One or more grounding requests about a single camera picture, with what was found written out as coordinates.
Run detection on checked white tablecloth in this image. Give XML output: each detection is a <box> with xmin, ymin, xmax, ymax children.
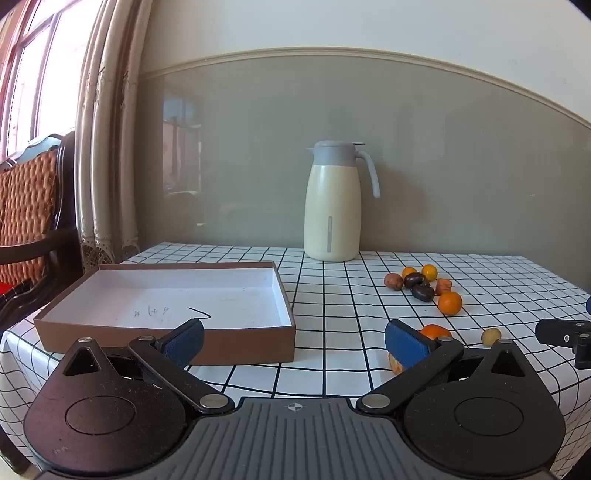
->
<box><xmin>0</xmin><ymin>242</ymin><xmax>591</xmax><ymax>478</ymax></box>

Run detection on brown cardboard box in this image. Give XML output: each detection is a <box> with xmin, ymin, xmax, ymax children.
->
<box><xmin>33</xmin><ymin>261</ymin><xmax>297</xmax><ymax>364</ymax></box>

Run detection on window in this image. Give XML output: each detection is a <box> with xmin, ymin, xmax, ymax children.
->
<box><xmin>0</xmin><ymin>0</ymin><xmax>107</xmax><ymax>162</ymax></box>

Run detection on wooden sofa with orange cushions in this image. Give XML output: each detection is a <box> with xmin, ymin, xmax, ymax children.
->
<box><xmin>0</xmin><ymin>131</ymin><xmax>84</xmax><ymax>319</ymax></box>

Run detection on cream thermos jug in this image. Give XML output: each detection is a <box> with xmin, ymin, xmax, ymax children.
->
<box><xmin>303</xmin><ymin>140</ymin><xmax>382</xmax><ymax>263</ymax></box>

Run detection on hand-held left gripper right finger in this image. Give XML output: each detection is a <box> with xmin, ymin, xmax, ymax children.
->
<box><xmin>358</xmin><ymin>320</ymin><xmax>532</xmax><ymax>414</ymax></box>

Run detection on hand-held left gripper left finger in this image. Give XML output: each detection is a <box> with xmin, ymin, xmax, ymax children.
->
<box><xmin>62</xmin><ymin>318</ymin><xmax>235</xmax><ymax>414</ymax></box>

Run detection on beige lace curtain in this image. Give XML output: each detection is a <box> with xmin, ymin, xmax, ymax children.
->
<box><xmin>74</xmin><ymin>0</ymin><xmax>155</xmax><ymax>273</ymax></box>

